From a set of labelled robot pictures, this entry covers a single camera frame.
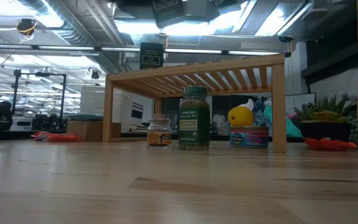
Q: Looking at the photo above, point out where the oregano jar with green lid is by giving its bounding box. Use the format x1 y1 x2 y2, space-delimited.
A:
178 86 211 152

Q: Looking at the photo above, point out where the small glass spice jar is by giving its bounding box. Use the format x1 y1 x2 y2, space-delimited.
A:
146 114 172 150

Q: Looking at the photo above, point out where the wooden slatted shelf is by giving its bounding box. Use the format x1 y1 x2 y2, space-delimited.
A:
103 53 287 153

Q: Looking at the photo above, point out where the stack of white bins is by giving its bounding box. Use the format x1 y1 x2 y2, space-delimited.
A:
80 86 154 133

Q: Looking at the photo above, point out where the yellow lemon juice bottle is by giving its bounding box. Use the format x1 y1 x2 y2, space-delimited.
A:
227 98 255 127

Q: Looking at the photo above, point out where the blue tuna can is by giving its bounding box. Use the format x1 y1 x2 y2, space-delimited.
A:
229 126 270 149

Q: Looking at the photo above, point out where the small orange candy packet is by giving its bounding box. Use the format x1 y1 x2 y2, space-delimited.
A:
47 133 81 143
31 131 51 141

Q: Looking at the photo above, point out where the overhead light bar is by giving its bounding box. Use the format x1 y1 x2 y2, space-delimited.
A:
0 43 291 58

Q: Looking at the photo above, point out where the background robot workstation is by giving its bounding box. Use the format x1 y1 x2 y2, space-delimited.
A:
0 68 74 131

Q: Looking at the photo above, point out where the potted succulent plant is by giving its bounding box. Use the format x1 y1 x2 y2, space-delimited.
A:
293 95 358 152

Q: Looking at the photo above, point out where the orange Reese's candy packet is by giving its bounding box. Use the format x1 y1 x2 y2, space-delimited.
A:
303 137 358 152

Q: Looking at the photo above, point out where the black device with yellow cable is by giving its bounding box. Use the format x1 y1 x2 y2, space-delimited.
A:
16 18 37 37

